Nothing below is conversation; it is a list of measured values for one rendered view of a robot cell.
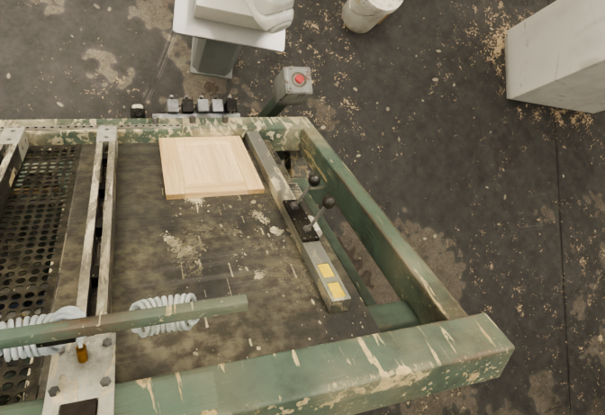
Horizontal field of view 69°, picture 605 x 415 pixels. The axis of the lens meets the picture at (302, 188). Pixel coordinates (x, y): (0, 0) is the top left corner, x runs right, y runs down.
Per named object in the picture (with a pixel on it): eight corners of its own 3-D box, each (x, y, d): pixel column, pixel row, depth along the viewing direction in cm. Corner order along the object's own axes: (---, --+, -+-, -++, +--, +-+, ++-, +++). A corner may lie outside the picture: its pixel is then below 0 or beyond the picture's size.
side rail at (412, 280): (311, 150, 194) (315, 127, 188) (463, 358, 107) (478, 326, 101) (299, 150, 192) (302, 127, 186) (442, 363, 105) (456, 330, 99)
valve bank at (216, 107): (238, 104, 214) (248, 88, 192) (240, 133, 213) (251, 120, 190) (127, 104, 197) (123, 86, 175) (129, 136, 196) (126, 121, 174)
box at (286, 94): (297, 81, 206) (311, 66, 189) (300, 106, 205) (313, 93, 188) (272, 80, 202) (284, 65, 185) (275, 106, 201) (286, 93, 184)
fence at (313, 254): (257, 139, 183) (257, 130, 180) (348, 310, 107) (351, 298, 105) (245, 139, 181) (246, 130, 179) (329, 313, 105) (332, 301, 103)
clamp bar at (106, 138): (123, 143, 165) (118, 80, 153) (119, 469, 71) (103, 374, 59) (94, 143, 162) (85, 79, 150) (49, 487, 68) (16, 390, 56)
